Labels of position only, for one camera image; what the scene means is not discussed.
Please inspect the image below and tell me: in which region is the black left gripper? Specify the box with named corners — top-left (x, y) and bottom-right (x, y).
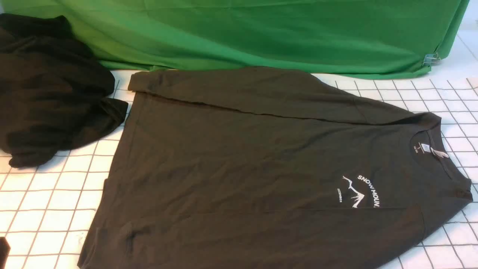
top-left (0, 237), bottom-right (10, 269)

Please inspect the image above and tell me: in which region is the gray long sleeve shirt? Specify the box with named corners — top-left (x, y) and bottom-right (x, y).
top-left (78, 67), bottom-right (473, 269)

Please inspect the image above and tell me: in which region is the black crumpled garment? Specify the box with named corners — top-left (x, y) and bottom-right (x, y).
top-left (0, 13), bottom-right (128, 168)

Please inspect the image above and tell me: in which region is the green backdrop cloth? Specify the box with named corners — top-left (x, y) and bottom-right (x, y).
top-left (1, 0), bottom-right (469, 80)

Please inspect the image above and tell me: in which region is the metal binder clip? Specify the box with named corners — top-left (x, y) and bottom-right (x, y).
top-left (423, 53), bottom-right (442, 67)

